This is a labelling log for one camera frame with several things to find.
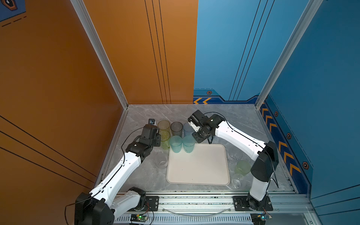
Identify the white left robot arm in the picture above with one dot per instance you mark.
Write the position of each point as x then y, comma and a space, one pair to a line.
101, 206

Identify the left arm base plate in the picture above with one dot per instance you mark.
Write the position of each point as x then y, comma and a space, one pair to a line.
150, 201

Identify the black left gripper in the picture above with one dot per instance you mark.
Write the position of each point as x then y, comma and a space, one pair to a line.
158, 139

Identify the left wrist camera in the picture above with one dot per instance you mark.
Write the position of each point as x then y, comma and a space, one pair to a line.
152, 122

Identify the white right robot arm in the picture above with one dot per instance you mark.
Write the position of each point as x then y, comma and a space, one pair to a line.
264, 154

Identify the yellow-brown tinted cup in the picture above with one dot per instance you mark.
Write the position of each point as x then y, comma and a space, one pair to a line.
164, 125

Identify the aluminium corner post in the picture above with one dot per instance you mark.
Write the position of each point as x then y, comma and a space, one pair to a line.
87, 23
294, 39

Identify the right circuit board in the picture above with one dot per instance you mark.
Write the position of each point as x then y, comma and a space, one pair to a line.
259, 219

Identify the light green cup right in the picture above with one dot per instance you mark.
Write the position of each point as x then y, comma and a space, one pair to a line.
243, 167

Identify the teal textured cup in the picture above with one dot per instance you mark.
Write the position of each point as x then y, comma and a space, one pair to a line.
176, 144
188, 143

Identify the cream rectangular tray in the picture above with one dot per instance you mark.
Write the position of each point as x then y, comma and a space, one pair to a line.
205, 165

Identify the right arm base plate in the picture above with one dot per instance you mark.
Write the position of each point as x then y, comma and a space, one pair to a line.
248, 203

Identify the green tinted cup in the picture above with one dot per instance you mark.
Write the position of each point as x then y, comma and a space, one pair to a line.
165, 139

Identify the right aluminium corner post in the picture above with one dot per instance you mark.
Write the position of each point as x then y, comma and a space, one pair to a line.
294, 39

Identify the left aluminium corner post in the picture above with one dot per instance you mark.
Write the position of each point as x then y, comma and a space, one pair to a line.
87, 23

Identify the light blue cup left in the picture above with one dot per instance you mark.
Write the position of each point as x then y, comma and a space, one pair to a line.
187, 130

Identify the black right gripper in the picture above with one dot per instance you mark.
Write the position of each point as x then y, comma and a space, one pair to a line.
197, 138

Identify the teal textured cup front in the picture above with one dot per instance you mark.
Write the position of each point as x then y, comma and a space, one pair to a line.
188, 143

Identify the grey smoked cup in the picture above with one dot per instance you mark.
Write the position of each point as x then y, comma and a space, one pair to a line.
177, 129

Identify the clear faceted cup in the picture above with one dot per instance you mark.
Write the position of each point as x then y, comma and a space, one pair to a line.
234, 157

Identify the clear textured cup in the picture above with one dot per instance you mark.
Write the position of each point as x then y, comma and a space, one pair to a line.
161, 161

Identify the aluminium front rail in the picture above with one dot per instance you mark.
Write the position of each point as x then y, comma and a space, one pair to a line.
212, 207

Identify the left green circuit board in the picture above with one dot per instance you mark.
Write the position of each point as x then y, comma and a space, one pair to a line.
138, 219

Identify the clear cup front right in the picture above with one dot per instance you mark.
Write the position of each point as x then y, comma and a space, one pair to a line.
238, 181

